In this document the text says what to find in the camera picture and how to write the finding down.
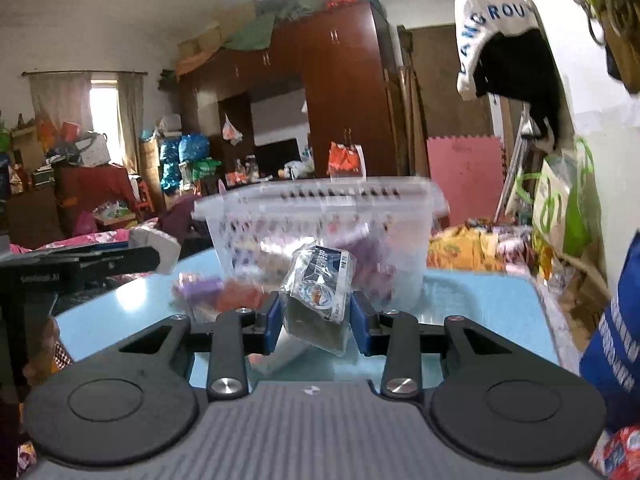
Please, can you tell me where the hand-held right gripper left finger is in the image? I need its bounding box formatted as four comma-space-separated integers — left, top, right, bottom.
117, 290, 281, 403

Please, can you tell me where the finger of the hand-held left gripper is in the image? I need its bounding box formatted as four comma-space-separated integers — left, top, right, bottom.
55, 245, 162, 279
0, 241, 136, 262

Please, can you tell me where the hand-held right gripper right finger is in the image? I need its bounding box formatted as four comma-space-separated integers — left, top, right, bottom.
350, 290, 516, 402

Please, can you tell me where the grey white box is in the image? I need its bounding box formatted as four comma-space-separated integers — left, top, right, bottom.
127, 225, 182, 276

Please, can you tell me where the red round candy ball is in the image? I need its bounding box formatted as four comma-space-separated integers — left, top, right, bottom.
217, 280, 268, 313

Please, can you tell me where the silver foil packet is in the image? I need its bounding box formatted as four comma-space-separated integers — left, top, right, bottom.
279, 244, 358, 358

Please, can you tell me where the purple white long box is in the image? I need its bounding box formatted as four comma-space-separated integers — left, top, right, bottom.
172, 272, 223, 311

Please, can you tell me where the white plastic basket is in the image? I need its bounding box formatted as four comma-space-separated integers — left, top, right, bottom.
192, 176, 449, 311

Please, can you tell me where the person's left hand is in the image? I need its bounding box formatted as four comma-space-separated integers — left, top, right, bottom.
27, 316, 62, 378

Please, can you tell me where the pink floral bedsheet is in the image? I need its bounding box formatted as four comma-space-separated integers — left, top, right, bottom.
10, 227, 136, 253

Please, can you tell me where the red cloth covered furniture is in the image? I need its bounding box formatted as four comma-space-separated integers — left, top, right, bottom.
52, 162, 138, 236

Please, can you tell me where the maroon clothing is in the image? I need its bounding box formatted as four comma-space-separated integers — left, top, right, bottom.
157, 195, 211, 261

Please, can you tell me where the white dotted gift bag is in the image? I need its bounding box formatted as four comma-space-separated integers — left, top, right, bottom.
75, 132, 111, 167

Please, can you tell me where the stack of cardboard boxes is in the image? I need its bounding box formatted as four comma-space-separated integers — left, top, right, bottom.
140, 137, 163, 198

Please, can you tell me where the yellow orange blanket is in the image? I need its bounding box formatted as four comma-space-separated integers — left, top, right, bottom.
427, 225, 501, 273

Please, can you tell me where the window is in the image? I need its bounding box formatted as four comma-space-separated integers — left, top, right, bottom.
90, 85, 123, 163

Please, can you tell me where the beige curtain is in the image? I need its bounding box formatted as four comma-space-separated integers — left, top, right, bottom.
27, 72, 93, 136
116, 72, 146, 171

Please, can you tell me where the red hanging bag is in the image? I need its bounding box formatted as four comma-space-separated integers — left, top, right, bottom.
327, 142, 365, 178

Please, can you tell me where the white hanging plastic bag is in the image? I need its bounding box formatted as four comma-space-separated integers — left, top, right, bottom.
221, 114, 244, 147

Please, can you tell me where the black television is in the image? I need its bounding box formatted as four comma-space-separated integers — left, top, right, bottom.
252, 139, 301, 177

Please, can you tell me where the pink foam mat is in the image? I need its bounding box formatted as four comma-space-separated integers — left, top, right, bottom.
426, 135, 506, 226

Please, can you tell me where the cardboard box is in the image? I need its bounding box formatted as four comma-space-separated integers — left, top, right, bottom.
217, 2, 258, 36
177, 35, 223, 61

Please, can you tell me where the brown wooden wardrobe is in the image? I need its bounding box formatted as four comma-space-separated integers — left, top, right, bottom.
177, 2, 401, 181

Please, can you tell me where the green white shopping bag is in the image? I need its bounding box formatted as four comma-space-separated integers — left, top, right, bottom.
517, 135, 603, 256

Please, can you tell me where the blue shopping bag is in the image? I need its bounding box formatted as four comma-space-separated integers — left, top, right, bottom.
579, 230, 640, 431

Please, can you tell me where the brown wooden door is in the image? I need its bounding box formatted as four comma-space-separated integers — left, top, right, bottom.
400, 25, 496, 138

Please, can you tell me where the green cloth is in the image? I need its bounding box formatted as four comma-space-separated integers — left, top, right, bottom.
222, 0, 341, 53

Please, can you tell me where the red packet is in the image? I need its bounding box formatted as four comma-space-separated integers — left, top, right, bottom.
587, 425, 640, 478

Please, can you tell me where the black garment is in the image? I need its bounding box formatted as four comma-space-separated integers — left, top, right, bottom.
472, 30, 563, 151

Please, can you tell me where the white tote bag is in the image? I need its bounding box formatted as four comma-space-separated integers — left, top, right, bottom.
455, 0, 538, 101

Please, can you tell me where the olive bag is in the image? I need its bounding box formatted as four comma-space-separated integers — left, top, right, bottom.
597, 0, 640, 96

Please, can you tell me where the bundle of cords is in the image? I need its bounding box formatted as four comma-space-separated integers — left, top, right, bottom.
567, 0, 631, 43

